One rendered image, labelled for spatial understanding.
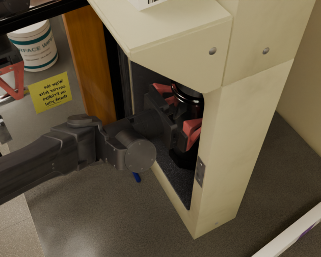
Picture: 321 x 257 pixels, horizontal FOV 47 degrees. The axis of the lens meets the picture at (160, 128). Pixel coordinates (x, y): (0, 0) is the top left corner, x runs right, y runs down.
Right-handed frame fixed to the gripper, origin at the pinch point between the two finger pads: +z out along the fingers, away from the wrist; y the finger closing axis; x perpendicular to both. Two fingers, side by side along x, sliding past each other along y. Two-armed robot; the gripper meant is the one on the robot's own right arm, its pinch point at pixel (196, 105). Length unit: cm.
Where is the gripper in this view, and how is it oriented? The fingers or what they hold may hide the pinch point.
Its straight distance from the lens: 73.7
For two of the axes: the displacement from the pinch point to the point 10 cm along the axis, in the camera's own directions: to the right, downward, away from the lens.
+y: -5.0, -6.6, 5.6
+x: -0.4, 6.6, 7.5
